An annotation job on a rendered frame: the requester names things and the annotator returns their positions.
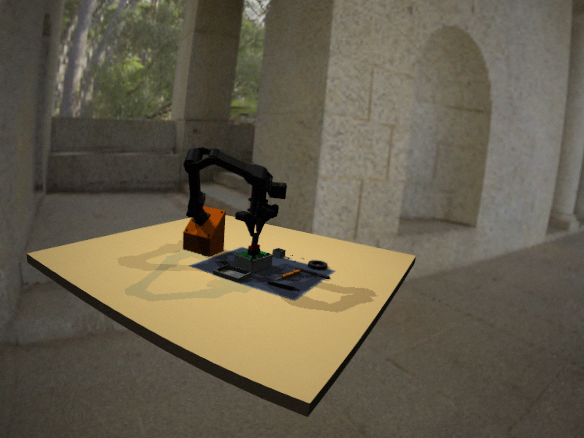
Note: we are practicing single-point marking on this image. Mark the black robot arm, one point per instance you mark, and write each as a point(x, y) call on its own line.
point(255, 175)

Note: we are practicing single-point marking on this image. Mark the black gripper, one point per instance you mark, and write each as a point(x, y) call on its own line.
point(250, 219)

